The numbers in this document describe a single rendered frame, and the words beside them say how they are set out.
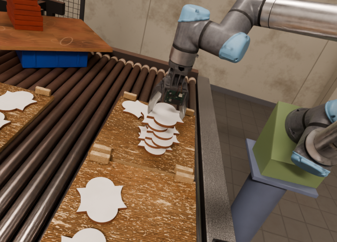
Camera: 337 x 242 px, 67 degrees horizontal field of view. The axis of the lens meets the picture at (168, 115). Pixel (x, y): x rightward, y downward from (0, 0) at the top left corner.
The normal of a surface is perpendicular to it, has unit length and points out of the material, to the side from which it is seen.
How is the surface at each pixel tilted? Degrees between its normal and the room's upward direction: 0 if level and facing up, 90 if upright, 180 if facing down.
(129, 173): 0
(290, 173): 90
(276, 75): 90
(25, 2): 90
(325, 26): 107
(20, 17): 90
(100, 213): 0
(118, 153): 0
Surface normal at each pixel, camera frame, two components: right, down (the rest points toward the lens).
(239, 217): -0.74, 0.18
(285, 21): -0.65, 0.51
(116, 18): -0.15, 0.49
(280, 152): 0.12, -0.22
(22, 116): 0.25, -0.82
